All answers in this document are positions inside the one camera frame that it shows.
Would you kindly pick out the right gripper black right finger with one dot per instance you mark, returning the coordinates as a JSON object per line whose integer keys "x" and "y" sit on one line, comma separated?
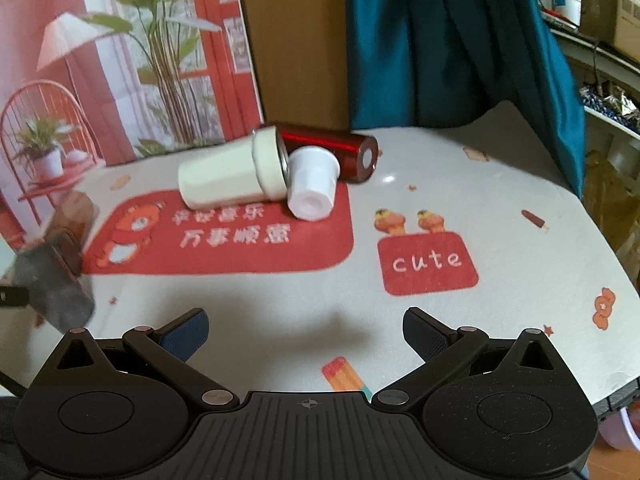
{"x": 490, "y": 406}

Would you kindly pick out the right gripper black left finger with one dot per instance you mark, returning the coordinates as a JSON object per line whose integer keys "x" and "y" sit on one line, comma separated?
{"x": 108, "y": 408}

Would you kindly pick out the teal translucent plastic cup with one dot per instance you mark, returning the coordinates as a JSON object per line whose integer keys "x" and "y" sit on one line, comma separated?
{"x": 55, "y": 292}

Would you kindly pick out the brown translucent plastic cup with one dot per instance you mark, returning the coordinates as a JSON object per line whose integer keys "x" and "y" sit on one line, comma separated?
{"x": 69, "y": 228}

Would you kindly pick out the large white plastic cup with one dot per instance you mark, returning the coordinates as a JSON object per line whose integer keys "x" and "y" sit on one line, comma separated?
{"x": 243, "y": 171}

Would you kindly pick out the small white plastic cup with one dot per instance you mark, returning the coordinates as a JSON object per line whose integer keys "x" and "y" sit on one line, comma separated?
{"x": 313, "y": 178}

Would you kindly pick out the printed room backdrop cloth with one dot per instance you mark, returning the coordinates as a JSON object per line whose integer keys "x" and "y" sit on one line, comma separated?
{"x": 91, "y": 83}

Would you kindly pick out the bear print tablecloth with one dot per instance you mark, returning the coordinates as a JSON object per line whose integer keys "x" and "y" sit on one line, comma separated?
{"x": 475, "y": 226}

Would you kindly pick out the red metallic cylinder bottle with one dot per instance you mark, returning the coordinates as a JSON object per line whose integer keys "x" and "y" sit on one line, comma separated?
{"x": 356, "y": 153}

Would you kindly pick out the teal curtain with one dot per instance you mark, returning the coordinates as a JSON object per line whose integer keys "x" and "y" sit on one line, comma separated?
{"x": 445, "y": 63}

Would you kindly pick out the cardboard box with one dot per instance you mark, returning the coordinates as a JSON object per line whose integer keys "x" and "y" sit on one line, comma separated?
{"x": 615, "y": 22}

